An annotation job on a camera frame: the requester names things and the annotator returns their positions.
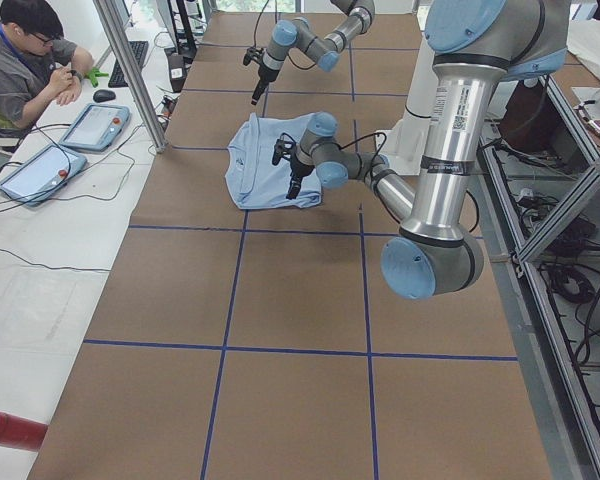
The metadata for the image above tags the aluminium frame rack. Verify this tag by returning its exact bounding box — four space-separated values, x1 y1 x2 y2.
479 76 600 479

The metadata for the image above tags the blue teach pendant near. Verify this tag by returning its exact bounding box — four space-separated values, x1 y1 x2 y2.
0 145 87 206

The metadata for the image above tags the light blue t-shirt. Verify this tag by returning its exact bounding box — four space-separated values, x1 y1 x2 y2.
225 113 322 210

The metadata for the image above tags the seated person grey shirt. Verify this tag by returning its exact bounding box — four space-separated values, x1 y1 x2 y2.
0 0 94 138

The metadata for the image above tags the black computer mouse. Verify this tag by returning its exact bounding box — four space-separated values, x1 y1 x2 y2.
92 89 116 103

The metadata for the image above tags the blue teach pendant far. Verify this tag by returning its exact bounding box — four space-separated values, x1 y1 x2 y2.
59 103 131 152

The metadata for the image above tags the red cylinder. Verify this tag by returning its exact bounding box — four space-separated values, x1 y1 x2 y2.
0 411 48 452

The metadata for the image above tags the black cable on white table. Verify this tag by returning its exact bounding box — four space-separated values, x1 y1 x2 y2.
0 124 141 274

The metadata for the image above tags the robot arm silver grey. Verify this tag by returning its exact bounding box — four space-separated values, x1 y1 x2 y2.
243 0 375 105
287 1 570 299

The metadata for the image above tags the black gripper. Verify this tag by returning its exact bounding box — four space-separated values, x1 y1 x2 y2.
286 158 311 200
251 64 278 105

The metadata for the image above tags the black keyboard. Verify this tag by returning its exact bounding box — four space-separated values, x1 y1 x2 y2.
107 39 150 89

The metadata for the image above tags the blue teach pendant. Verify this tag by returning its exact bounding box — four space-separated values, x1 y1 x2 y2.
59 103 131 152
0 145 87 206

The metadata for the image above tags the aluminium frame post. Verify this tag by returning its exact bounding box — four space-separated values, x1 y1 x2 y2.
93 0 167 154

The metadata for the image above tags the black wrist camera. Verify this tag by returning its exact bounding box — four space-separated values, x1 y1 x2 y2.
243 46 264 66
272 133 297 166

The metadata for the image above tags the brown paper table cover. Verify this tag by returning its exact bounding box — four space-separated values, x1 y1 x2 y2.
30 13 551 479

